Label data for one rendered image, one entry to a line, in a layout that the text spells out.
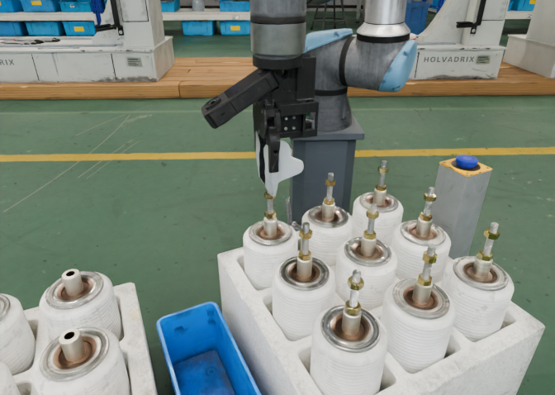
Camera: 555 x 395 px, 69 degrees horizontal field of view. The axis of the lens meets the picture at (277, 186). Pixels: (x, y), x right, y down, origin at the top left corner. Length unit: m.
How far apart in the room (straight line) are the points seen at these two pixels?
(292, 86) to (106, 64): 2.10
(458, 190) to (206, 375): 0.59
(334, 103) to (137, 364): 0.71
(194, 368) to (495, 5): 2.52
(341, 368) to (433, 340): 0.14
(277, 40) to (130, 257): 0.75
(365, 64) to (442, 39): 1.91
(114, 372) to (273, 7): 0.48
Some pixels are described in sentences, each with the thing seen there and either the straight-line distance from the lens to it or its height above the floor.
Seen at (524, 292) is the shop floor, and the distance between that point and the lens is 1.11.
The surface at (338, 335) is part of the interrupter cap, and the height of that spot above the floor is 0.25.
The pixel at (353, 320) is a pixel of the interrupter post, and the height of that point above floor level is 0.28.
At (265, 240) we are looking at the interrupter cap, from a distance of 0.68.
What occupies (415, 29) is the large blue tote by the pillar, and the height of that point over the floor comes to 0.10.
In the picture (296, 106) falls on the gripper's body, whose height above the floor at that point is 0.48.
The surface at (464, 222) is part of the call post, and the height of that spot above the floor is 0.20.
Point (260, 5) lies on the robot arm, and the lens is 0.55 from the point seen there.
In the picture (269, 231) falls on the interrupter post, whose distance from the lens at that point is 0.69.
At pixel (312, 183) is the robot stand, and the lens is 1.07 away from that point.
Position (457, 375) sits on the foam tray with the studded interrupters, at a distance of 0.64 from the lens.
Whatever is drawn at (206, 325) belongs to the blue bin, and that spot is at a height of 0.07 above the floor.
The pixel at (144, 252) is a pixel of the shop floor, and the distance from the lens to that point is 1.13.
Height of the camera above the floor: 0.65
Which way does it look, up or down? 28 degrees down
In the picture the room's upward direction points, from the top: straight up
